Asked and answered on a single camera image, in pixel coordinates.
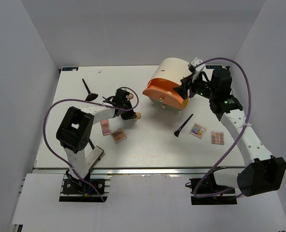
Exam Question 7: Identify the peach top drawer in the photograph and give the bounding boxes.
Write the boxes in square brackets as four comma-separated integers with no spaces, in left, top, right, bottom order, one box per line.
[142,78,183,110]

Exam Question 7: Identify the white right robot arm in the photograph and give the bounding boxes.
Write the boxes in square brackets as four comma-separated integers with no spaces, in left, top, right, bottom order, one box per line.
[173,68,286,197]

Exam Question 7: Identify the colourful glitter eyeshadow palette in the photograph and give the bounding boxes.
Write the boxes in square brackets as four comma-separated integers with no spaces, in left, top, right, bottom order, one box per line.
[189,123,206,139]

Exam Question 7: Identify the brown eyeshadow palette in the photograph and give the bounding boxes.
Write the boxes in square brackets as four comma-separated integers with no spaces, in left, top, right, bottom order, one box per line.
[111,128,127,144]

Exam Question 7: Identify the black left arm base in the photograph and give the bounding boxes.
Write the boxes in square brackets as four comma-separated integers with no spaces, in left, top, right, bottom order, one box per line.
[59,171,110,203]

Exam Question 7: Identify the silver rectangular makeup case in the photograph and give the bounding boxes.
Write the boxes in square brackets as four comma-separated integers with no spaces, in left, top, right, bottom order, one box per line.
[86,146,104,170]

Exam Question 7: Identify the grey-green bottom drawer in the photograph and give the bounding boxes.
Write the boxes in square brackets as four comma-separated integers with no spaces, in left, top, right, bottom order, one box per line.
[151,101,181,114]

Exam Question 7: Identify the pink blush palette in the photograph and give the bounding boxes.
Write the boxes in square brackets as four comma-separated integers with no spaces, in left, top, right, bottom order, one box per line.
[100,119,111,136]

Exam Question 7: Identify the cream round drawer organizer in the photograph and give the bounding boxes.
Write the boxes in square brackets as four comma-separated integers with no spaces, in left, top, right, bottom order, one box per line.
[142,57,198,114]

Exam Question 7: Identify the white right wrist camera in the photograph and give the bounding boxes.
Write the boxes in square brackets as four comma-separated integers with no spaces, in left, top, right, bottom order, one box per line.
[188,57,205,81]

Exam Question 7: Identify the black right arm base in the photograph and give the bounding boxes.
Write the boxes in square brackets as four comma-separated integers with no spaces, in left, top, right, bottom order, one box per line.
[185,167,243,205]

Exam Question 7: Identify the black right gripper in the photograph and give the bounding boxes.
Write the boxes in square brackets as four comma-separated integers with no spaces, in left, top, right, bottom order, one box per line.
[172,71,216,100]

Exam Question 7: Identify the blue logo sticker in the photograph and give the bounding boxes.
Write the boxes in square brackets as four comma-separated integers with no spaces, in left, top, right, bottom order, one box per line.
[61,67,78,72]
[205,65,222,69]

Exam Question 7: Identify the black small makeup brush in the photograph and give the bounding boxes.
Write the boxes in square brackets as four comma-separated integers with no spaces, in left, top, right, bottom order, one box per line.
[174,114,194,137]

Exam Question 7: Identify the nude nine-pan eyeshadow palette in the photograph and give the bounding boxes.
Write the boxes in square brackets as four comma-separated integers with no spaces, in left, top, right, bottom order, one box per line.
[211,131,225,145]

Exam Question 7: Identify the black thin brush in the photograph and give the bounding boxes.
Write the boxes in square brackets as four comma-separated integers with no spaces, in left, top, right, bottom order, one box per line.
[89,139,95,150]

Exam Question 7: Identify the blue logo sticker left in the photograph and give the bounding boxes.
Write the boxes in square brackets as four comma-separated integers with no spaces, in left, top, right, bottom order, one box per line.
[61,67,78,72]

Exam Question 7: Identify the yellow drawer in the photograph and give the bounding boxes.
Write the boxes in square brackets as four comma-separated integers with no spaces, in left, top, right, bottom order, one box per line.
[181,99,189,109]

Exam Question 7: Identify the blue logo sticker right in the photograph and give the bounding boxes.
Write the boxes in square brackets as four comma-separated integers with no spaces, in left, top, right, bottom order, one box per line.
[205,65,222,69]

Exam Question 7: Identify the black fan powder brush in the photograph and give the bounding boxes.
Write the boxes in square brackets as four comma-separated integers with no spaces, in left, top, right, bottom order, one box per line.
[82,79,98,102]

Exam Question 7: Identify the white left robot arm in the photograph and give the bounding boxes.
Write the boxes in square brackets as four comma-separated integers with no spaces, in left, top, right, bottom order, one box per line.
[56,87,141,193]

